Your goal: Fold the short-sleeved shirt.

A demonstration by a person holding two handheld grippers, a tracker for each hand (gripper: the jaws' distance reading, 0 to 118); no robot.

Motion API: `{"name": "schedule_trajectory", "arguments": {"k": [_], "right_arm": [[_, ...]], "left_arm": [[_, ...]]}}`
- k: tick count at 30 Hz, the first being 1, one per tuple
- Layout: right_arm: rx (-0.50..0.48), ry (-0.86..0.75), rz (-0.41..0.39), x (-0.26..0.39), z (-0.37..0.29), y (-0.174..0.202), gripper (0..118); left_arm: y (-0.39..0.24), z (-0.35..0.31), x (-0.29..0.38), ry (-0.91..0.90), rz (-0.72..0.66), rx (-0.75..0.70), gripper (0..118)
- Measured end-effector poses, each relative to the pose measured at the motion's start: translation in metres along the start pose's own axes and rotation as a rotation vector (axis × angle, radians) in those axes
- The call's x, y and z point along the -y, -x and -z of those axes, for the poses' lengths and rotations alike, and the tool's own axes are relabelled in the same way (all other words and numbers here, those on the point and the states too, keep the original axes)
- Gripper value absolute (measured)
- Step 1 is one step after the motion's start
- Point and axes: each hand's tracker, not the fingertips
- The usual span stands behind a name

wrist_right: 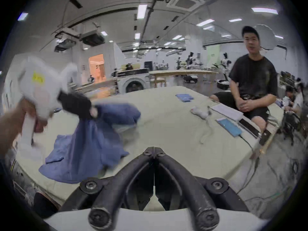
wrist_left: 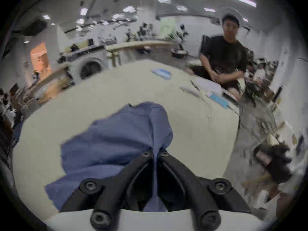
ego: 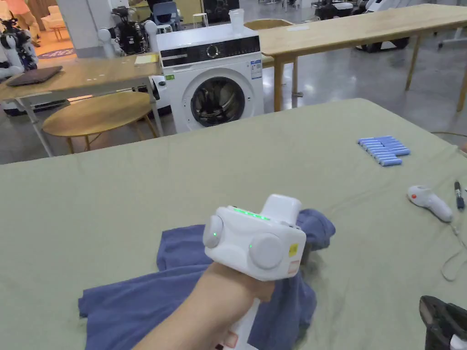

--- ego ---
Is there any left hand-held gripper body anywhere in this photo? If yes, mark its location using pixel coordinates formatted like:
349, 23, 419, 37
203, 194, 313, 350

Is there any dark blue shirt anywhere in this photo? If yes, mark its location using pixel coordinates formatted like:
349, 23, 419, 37
78, 208, 336, 350

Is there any white hand controller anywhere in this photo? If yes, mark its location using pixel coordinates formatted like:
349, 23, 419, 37
406, 185, 454, 223

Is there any black marker pen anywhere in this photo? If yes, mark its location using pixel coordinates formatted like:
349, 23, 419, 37
453, 180, 466, 211

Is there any bed with pale green sheet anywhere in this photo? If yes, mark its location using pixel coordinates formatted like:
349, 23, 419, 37
0, 98, 467, 350

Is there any group of blue batteries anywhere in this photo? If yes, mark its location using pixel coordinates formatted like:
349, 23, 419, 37
357, 135, 412, 168

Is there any white washing machine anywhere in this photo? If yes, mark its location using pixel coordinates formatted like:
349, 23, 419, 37
156, 9, 265, 134

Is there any round wooden table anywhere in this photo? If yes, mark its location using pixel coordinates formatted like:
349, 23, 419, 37
42, 91, 159, 155

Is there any long wooden table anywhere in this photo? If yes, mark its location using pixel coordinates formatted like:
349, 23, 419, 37
257, 3, 467, 113

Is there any blue chair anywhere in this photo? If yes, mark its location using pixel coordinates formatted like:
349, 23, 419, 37
151, 1, 181, 31

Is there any black robot with white shoulders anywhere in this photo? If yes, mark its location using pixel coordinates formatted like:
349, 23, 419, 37
98, 6, 159, 57

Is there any white humanoid robot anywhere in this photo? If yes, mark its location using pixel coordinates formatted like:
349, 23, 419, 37
0, 18, 39, 79

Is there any white controller strap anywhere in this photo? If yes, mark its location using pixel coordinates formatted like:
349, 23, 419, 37
441, 218, 467, 281

